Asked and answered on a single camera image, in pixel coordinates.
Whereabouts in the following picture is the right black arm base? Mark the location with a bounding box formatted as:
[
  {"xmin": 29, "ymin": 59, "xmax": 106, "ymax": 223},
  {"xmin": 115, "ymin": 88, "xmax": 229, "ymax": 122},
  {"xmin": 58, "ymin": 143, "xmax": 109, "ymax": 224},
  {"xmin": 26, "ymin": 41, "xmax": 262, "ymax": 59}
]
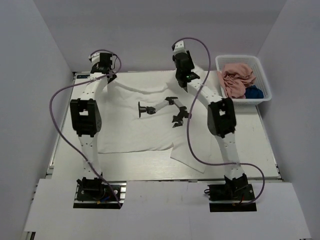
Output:
[{"xmin": 204, "ymin": 184, "xmax": 257, "ymax": 213}]

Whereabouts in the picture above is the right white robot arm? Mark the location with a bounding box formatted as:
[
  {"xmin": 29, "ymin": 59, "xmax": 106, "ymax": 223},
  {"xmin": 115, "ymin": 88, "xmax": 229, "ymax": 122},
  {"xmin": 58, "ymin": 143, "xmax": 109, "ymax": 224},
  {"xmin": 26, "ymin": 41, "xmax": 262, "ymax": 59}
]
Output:
[{"xmin": 172, "ymin": 40, "xmax": 248, "ymax": 197}]

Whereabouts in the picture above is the white plastic basket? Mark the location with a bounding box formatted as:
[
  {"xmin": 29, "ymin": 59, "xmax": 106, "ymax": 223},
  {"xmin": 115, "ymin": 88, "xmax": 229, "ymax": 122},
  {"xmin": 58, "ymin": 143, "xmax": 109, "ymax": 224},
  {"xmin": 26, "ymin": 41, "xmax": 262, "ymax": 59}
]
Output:
[{"xmin": 215, "ymin": 55, "xmax": 272, "ymax": 106}]

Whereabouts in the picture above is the blue label sticker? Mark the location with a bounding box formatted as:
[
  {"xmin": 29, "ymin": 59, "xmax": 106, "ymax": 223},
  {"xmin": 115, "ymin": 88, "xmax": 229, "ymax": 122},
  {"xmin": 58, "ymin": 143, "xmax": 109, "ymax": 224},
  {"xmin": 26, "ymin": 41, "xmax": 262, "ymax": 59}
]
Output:
[{"xmin": 76, "ymin": 74, "xmax": 91, "ymax": 79}]

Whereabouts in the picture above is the blue t shirt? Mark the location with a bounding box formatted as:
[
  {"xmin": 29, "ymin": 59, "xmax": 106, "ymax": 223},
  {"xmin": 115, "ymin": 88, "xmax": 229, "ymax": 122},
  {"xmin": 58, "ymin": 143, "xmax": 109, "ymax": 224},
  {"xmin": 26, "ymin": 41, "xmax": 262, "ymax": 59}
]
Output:
[{"xmin": 244, "ymin": 85, "xmax": 264, "ymax": 99}]

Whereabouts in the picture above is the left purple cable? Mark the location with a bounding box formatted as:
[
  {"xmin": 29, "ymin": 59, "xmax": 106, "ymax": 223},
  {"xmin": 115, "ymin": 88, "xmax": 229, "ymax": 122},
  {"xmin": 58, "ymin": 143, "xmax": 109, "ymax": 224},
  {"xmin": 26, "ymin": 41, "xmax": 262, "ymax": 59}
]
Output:
[{"xmin": 49, "ymin": 49, "xmax": 124, "ymax": 209}]

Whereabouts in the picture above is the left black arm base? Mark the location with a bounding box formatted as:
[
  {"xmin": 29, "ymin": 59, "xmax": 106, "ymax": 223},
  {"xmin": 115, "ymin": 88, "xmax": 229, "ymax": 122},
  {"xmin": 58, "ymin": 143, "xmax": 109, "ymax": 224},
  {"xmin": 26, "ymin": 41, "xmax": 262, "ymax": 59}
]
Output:
[{"xmin": 73, "ymin": 177, "xmax": 127, "ymax": 210}]

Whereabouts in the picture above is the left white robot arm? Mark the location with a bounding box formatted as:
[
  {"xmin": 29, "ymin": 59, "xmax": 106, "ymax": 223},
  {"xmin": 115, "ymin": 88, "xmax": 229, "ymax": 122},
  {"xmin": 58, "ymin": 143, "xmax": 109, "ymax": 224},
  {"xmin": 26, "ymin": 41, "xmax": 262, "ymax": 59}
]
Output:
[{"xmin": 70, "ymin": 50, "xmax": 117, "ymax": 194}]

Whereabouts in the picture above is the pink t shirt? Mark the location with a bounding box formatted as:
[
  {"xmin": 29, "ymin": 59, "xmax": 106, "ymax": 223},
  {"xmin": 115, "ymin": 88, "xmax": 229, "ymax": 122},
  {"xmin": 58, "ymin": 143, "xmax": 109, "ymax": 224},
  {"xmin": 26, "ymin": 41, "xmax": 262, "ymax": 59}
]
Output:
[{"xmin": 217, "ymin": 63, "xmax": 256, "ymax": 99}]

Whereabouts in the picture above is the white t shirt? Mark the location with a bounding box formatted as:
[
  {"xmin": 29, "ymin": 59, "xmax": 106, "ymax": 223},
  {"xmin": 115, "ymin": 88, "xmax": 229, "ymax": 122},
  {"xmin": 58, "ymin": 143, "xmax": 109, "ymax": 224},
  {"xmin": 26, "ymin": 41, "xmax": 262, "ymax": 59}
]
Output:
[{"xmin": 97, "ymin": 70, "xmax": 211, "ymax": 173}]

